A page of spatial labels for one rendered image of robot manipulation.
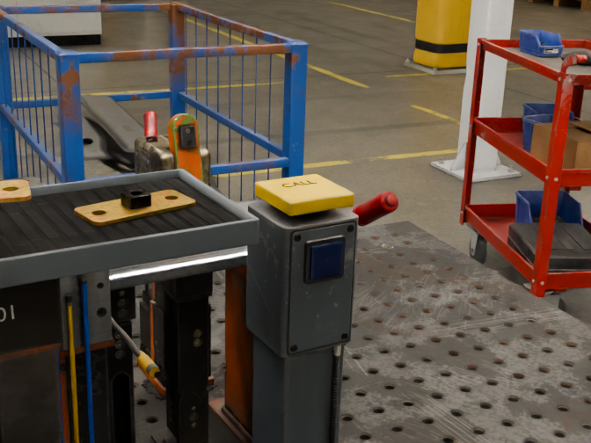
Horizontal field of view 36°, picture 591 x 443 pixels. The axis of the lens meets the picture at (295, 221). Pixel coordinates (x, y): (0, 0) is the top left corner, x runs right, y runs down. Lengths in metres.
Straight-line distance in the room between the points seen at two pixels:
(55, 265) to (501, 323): 1.12
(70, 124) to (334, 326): 2.04
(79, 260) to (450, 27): 7.46
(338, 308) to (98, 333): 0.23
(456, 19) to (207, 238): 7.43
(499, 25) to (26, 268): 4.37
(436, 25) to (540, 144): 4.84
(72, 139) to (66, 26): 6.25
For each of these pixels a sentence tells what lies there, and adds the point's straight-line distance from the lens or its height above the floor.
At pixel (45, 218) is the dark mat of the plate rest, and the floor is 1.16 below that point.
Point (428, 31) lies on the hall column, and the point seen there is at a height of 0.34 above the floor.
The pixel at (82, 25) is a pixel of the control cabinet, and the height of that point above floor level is 0.19.
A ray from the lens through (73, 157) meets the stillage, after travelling 2.74.
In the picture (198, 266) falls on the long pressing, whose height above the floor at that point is 1.00.
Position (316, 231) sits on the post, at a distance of 0.70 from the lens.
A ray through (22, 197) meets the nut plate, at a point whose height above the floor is 1.19.
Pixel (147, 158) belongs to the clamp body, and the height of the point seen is 1.04.
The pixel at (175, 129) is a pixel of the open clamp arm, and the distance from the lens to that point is 1.18.
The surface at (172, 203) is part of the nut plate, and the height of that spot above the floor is 1.16.
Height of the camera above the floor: 1.38
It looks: 20 degrees down
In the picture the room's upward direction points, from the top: 2 degrees clockwise
